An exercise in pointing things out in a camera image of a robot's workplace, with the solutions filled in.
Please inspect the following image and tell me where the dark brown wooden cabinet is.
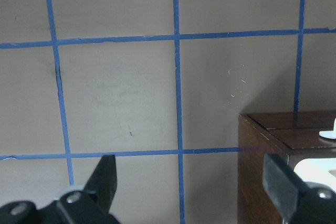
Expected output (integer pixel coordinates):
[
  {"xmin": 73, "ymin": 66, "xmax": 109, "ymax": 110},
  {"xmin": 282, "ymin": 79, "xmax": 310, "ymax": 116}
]
[{"xmin": 237, "ymin": 110, "xmax": 336, "ymax": 224}]

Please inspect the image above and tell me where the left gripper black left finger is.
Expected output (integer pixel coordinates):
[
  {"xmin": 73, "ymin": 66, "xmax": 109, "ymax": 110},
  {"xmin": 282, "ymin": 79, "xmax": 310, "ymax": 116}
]
[{"xmin": 56, "ymin": 155, "xmax": 117, "ymax": 223}]

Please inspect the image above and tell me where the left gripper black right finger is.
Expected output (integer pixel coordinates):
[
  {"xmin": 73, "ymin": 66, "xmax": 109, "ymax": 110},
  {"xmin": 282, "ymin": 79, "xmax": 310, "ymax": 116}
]
[{"xmin": 262, "ymin": 154, "xmax": 335, "ymax": 223}]

